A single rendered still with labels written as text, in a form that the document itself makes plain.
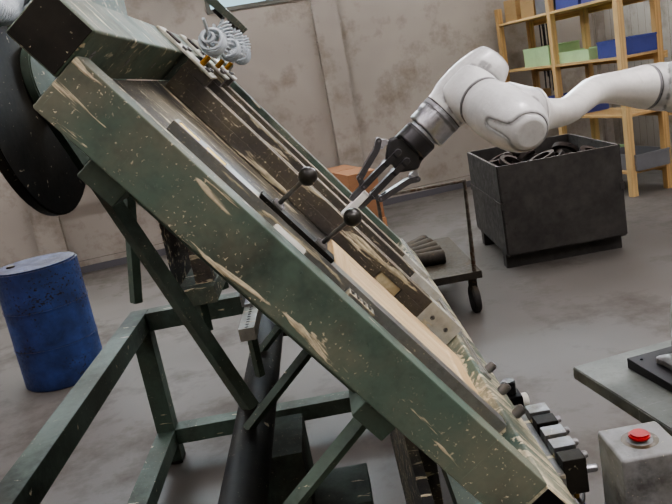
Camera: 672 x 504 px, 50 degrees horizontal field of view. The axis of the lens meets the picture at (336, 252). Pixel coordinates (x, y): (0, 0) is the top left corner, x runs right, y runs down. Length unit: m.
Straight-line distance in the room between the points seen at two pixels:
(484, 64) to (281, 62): 7.60
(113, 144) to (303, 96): 7.88
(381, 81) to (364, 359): 8.12
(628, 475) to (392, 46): 8.20
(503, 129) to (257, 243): 0.48
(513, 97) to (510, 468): 0.67
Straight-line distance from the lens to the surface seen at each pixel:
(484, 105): 1.37
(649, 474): 1.50
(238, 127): 1.99
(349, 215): 1.41
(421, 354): 1.55
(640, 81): 1.75
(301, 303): 1.23
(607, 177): 5.86
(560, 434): 1.90
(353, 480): 2.75
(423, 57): 9.47
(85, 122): 1.22
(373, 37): 9.29
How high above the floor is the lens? 1.69
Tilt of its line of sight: 13 degrees down
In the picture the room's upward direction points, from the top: 11 degrees counter-clockwise
